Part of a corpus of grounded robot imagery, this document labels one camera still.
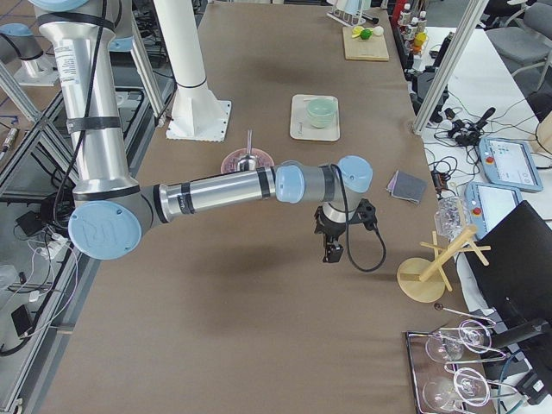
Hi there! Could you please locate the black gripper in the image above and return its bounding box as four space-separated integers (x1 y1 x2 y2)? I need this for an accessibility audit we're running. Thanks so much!
315 198 376 263

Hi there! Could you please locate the green bowl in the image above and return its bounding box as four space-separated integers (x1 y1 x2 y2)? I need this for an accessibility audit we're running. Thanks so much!
308 117 334 129
306 97 336 119

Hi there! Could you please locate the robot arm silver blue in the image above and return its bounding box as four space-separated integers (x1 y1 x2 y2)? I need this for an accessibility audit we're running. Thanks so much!
1 23 59 86
34 1 373 262

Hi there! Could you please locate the wooden mug tree stand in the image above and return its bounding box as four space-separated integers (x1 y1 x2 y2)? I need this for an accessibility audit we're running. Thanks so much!
397 224 492 304

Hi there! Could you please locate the grey purple folded cloth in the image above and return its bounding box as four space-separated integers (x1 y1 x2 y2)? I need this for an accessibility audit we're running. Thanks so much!
386 171 427 204

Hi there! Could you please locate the clear glass cup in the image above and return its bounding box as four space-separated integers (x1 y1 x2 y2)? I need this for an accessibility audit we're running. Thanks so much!
434 196 470 240

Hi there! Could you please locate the metal ice scoop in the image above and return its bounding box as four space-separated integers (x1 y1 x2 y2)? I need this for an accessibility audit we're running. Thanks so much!
235 129 257 172

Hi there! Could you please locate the beige rabbit serving tray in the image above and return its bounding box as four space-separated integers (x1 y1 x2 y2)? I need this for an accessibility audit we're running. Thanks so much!
290 94 341 141

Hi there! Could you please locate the green bowl on tray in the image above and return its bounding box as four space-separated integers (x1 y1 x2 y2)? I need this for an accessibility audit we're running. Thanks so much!
308 117 334 129

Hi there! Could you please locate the pink bowl with ice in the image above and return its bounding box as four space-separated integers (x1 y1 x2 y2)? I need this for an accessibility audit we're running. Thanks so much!
221 148 274 174

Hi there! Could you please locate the teach pendant tablet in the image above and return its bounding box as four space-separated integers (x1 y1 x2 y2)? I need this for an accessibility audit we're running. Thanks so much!
465 181 523 239
479 137 543 192

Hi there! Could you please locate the black monitor back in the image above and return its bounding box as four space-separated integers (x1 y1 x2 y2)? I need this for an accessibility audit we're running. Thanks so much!
466 201 551 383

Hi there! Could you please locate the bamboo cutting board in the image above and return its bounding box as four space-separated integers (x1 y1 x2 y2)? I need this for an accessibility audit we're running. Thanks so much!
342 27 389 61

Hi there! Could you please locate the green lime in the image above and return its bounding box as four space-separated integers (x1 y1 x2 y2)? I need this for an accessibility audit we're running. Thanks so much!
359 28 373 41

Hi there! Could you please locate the lemon slice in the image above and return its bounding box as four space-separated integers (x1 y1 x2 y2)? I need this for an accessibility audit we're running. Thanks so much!
351 26 364 38

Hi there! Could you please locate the blue plastic cup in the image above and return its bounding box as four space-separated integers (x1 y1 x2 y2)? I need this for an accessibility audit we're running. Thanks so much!
340 0 363 15

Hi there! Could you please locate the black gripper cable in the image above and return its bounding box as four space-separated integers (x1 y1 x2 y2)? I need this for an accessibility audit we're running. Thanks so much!
331 163 387 273

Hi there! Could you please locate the wire wine glass rack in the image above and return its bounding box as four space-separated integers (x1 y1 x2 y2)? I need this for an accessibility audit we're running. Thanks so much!
405 318 517 413

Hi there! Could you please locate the white camera pole base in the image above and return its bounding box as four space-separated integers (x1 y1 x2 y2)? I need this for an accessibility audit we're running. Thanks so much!
154 0 231 142

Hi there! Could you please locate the aluminium frame post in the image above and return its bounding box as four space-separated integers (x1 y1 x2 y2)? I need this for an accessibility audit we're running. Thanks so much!
412 0 488 135

